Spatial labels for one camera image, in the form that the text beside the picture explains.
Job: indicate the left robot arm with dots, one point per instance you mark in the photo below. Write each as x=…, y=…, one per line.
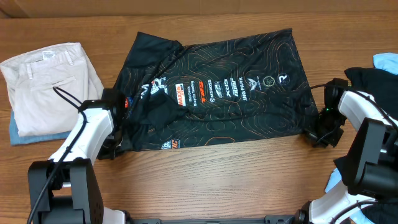
x=64, y=188

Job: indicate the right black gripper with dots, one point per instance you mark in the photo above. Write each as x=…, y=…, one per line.
x=313, y=134

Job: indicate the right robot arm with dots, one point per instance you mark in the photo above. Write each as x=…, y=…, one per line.
x=369, y=170

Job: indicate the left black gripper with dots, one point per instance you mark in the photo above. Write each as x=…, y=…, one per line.
x=106, y=154

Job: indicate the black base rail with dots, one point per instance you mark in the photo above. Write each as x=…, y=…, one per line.
x=270, y=219

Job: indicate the black printed cycling jersey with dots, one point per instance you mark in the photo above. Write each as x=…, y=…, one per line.
x=244, y=89

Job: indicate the light blue garment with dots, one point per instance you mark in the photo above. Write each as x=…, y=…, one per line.
x=387, y=62

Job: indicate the folded blue denim garment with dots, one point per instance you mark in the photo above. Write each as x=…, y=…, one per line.
x=15, y=139

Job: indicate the folded beige trousers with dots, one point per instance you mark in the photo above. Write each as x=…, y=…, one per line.
x=31, y=78

